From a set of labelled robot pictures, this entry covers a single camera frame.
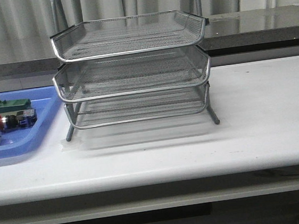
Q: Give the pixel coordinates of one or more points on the grey stone counter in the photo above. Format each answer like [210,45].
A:
[230,38]

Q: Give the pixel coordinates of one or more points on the red emergency stop button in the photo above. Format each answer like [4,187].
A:
[22,119]

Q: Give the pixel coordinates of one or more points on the silver mesh three-tier rack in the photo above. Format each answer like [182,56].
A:
[133,68]

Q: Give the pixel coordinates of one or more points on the blue plastic tray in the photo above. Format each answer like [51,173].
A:
[47,103]

